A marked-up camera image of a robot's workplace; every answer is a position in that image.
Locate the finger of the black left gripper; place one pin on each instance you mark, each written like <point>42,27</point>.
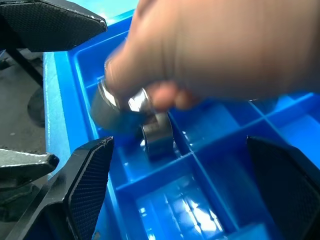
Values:
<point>50,25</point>
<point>25,165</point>

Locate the black table leg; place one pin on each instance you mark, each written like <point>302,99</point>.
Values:
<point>25,66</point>

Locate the person's bare hand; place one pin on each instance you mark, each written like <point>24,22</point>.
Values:
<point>225,50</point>

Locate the metal roller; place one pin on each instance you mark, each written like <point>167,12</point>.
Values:
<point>105,112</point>
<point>157,136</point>

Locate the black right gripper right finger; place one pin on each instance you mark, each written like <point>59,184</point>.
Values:
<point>290,180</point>

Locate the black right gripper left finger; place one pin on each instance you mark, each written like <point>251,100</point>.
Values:
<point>85,190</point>

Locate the dark rounded foot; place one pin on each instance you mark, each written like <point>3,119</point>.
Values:
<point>36,107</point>

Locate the blue plastic compartment tray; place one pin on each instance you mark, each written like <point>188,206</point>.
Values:
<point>225,175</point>

